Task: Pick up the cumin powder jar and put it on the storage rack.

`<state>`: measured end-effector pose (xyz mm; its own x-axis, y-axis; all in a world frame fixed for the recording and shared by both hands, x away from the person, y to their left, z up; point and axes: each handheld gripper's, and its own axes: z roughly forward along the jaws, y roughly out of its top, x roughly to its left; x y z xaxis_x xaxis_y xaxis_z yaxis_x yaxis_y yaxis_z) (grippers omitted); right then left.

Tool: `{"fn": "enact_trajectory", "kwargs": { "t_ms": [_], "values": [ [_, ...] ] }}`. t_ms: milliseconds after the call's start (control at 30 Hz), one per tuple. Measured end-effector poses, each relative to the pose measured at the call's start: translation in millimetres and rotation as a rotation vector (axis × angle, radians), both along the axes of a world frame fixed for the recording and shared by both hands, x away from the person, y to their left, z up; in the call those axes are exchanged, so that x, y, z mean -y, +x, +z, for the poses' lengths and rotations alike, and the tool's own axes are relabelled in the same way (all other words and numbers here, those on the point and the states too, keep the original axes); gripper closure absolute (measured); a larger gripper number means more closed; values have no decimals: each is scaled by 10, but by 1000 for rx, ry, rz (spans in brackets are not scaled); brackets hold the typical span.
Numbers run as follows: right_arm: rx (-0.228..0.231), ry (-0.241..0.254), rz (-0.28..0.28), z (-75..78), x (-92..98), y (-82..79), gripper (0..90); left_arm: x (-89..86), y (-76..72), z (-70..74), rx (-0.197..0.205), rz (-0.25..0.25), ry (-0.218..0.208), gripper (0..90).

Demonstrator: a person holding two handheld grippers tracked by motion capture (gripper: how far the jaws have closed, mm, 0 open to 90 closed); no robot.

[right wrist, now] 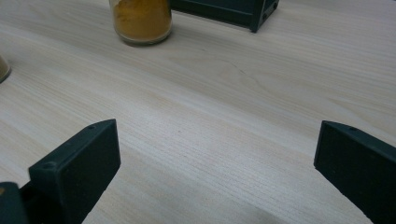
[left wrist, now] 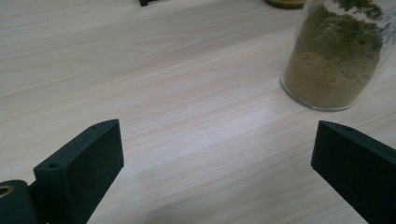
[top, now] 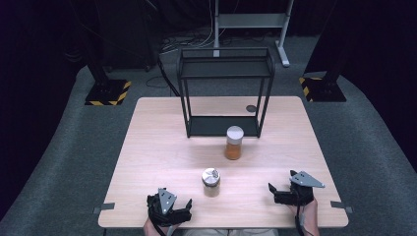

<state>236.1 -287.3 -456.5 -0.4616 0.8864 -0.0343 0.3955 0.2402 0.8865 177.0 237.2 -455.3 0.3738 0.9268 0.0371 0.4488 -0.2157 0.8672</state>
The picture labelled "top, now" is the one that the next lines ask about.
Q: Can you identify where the right hand-held gripper cable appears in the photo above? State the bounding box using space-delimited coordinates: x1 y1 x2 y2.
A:
294 193 309 236

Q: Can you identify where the bundle of floor cables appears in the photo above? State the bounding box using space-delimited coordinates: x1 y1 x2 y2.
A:
159 30 276 56

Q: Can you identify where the grey metal stand frame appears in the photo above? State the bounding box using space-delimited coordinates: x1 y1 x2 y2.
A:
212 0 294 68

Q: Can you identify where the person's right hand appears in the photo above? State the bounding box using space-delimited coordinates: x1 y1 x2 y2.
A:
288 198 321 227

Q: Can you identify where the silver-lidded glass jar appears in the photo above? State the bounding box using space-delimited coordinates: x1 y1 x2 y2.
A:
201 167 221 198

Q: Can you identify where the white-lidded jar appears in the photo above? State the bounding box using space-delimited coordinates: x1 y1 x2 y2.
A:
224 125 245 161

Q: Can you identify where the thick black floor cable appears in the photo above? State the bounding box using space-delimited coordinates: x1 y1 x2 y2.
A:
145 58 181 97

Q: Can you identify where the grey tape strip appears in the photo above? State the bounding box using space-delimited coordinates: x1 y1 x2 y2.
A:
92 202 116 214
329 200 354 214

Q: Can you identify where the black metal shelf rack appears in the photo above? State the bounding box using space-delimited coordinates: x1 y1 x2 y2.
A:
176 47 275 139

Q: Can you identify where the black stand with striped base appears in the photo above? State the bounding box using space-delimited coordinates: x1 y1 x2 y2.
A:
298 0 362 103
67 0 132 106

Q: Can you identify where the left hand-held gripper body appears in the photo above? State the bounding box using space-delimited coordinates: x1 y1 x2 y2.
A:
146 187 180 227

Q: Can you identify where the person's left hand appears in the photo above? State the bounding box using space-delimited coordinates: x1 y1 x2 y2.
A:
143 216 180 236

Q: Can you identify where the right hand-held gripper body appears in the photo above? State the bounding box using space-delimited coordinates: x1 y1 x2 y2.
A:
289 169 327 207

